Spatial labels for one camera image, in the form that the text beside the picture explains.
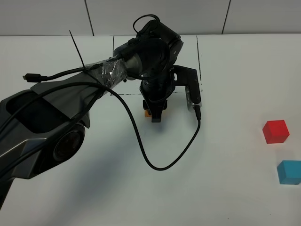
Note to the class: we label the orange block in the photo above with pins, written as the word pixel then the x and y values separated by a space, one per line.
pixel 147 114

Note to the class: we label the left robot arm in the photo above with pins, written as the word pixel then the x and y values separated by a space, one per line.
pixel 45 125

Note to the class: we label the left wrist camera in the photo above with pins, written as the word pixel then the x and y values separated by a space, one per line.
pixel 188 78

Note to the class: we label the red block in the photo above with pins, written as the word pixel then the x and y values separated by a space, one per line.
pixel 275 132

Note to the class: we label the blue block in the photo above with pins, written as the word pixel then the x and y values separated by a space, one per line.
pixel 289 172

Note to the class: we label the black zip tie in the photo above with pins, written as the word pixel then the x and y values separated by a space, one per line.
pixel 77 49

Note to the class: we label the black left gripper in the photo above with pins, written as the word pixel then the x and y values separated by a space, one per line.
pixel 156 91

